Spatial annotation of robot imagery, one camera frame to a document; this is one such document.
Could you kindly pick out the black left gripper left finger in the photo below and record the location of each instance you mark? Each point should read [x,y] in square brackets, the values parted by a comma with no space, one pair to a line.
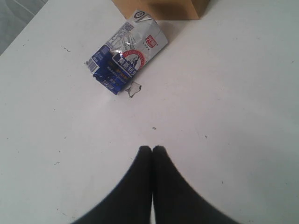
[130,201]

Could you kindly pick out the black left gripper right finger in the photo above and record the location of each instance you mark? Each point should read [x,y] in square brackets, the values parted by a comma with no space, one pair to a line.
[175,201]

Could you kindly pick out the brown paper bag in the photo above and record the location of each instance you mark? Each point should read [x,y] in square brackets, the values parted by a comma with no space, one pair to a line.
[170,10]

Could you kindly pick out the blue white milk carton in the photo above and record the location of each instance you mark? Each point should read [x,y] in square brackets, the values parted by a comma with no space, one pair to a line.
[134,44]

